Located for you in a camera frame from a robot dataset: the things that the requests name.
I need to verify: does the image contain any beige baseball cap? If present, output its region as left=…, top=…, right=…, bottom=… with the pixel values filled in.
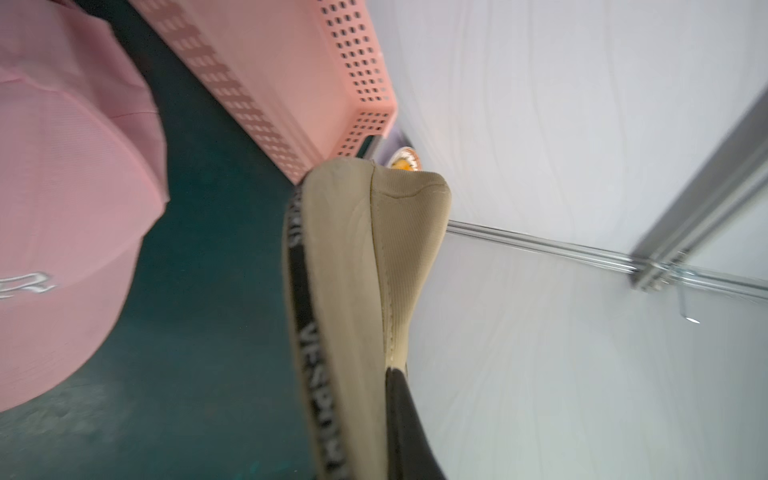
left=282, top=157, right=452, bottom=479

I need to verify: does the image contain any green table mat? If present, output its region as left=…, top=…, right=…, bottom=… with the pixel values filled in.
left=1, top=1, right=314, bottom=479

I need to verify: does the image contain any pink perforated plastic basket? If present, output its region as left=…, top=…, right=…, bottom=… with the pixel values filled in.
left=132, top=0, right=398, bottom=183

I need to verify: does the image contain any yellow bread roll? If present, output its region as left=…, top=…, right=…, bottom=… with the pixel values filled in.
left=389, top=158, right=418, bottom=171

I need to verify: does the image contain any metal hook right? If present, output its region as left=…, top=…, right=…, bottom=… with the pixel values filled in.
left=631, top=259, right=701, bottom=325

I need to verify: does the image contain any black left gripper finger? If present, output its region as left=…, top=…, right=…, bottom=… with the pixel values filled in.
left=386, top=368, right=446, bottom=480

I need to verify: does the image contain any white speckled plate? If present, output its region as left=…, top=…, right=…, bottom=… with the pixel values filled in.
left=386, top=147, right=422, bottom=171

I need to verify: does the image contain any pink baseball cap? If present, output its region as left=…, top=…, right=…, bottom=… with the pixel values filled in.
left=1, top=1, right=169, bottom=410

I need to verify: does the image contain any lilac plastic tray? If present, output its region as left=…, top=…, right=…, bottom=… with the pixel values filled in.
left=357, top=129, right=413, bottom=166

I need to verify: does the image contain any aluminium top rail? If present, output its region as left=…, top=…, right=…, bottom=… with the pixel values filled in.
left=447, top=220, right=767, bottom=301

